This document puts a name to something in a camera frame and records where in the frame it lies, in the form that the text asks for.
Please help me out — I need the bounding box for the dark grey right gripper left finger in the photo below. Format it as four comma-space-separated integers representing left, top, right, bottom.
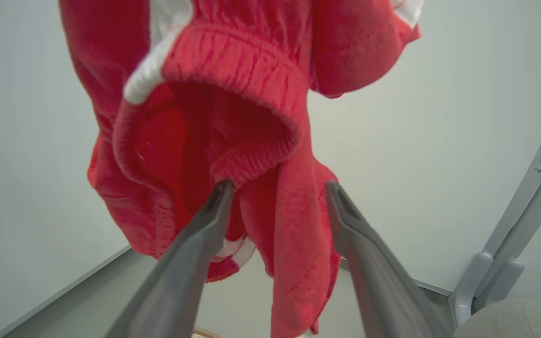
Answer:
105, 179, 235, 338

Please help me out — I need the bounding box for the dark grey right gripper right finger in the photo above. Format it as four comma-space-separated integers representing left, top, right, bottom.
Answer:
325, 180, 456, 338

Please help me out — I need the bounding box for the red and white jersey garment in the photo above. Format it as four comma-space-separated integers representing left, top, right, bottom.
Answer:
59, 0, 425, 338

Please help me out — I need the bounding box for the grey upholstered sofa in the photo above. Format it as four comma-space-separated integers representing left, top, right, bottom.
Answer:
453, 298, 541, 338

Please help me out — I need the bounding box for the grey partition post with foot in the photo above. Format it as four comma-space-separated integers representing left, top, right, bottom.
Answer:
471, 136, 541, 314
450, 84, 541, 325

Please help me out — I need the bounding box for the grey partition corner frame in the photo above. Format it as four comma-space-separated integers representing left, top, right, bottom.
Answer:
0, 244, 133, 338

